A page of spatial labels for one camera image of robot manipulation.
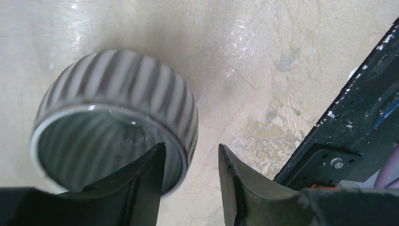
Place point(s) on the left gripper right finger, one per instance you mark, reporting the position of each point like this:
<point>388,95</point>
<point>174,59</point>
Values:
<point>250,199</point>

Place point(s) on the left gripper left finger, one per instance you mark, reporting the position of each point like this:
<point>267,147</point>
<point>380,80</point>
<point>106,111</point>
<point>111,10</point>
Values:
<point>128,197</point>

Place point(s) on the grey ribbed mug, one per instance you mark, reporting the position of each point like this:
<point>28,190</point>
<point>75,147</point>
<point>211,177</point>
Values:
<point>104,112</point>

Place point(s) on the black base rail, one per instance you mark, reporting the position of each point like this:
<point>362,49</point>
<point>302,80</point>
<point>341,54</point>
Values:
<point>358,130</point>

